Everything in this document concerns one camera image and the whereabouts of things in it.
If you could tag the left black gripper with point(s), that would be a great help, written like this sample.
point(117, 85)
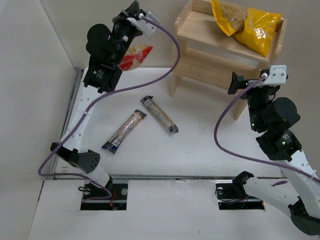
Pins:
point(127, 14)

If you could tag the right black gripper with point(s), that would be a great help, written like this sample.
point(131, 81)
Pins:
point(239, 83)

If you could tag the red clear pasta bag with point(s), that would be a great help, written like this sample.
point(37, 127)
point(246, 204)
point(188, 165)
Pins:
point(135, 56)

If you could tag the yellow clear fusilli pasta bag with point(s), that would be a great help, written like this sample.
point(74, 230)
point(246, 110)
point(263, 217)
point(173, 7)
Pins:
point(229, 17)

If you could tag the blue spaghetti packet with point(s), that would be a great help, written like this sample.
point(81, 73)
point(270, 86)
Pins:
point(118, 137)
point(159, 114)

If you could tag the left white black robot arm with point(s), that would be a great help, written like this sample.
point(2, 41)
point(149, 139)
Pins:
point(107, 48)

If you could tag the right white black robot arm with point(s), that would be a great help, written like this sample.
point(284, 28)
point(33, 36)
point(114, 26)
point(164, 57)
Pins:
point(272, 117)

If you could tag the wooden two-tier shelf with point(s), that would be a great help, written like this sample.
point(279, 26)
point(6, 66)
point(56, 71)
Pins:
point(209, 56)

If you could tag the solid yellow pasta bag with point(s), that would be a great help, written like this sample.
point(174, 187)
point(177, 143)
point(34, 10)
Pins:
point(259, 30)

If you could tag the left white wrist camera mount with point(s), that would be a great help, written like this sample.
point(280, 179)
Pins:
point(145, 23)

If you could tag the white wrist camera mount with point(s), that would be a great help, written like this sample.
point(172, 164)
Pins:
point(275, 76)
point(145, 23)

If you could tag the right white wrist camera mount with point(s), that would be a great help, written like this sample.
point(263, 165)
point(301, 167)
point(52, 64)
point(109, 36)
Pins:
point(275, 76)

